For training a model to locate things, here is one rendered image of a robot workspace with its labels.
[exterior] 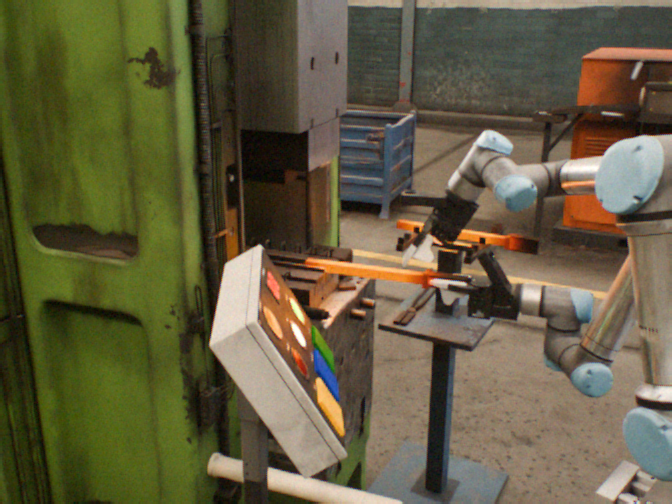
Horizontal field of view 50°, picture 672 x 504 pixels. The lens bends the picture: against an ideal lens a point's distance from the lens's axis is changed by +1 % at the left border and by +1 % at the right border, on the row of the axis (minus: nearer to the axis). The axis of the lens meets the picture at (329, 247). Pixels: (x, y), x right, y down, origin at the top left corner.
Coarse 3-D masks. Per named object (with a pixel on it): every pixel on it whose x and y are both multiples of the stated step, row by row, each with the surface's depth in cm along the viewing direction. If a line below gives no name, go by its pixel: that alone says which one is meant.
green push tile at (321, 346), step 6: (312, 330) 137; (312, 336) 135; (318, 336) 137; (312, 342) 133; (318, 342) 134; (324, 342) 139; (318, 348) 132; (324, 348) 136; (324, 354) 133; (330, 354) 139; (330, 360) 136; (330, 366) 134
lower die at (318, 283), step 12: (276, 252) 192; (288, 252) 192; (276, 264) 183; (288, 264) 182; (300, 264) 182; (288, 276) 177; (300, 276) 177; (312, 276) 177; (324, 276) 179; (336, 276) 188; (300, 288) 172; (312, 288) 172; (324, 288) 180; (300, 300) 173; (312, 300) 173; (324, 300) 181
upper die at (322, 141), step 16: (320, 128) 164; (336, 128) 174; (256, 144) 164; (272, 144) 162; (288, 144) 161; (304, 144) 159; (320, 144) 166; (336, 144) 176; (256, 160) 165; (272, 160) 163; (288, 160) 162; (304, 160) 160; (320, 160) 167
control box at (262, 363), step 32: (256, 256) 130; (224, 288) 124; (256, 288) 116; (288, 288) 138; (224, 320) 111; (256, 320) 105; (288, 320) 124; (224, 352) 106; (256, 352) 106; (288, 352) 112; (256, 384) 108; (288, 384) 108; (288, 416) 110; (320, 416) 111; (288, 448) 112; (320, 448) 112
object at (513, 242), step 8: (400, 224) 226; (408, 224) 225; (416, 224) 224; (464, 232) 217; (472, 232) 216; (480, 232) 216; (472, 240) 216; (488, 240) 213; (496, 240) 212; (504, 240) 211; (512, 240) 211; (520, 240) 209; (528, 240) 208; (536, 240) 207; (504, 248) 211; (512, 248) 211; (520, 248) 210; (528, 248) 209; (536, 248) 208
